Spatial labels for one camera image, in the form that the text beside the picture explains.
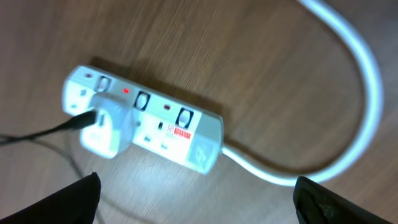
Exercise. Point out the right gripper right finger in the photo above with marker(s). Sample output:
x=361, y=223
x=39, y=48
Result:
x=315, y=204

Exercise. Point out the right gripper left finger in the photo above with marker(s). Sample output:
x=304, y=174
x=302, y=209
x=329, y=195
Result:
x=76, y=203

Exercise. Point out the white charger plug adapter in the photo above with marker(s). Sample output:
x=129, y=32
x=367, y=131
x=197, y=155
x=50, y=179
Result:
x=112, y=131

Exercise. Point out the white power strip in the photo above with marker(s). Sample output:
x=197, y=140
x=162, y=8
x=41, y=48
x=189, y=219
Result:
x=173, y=129

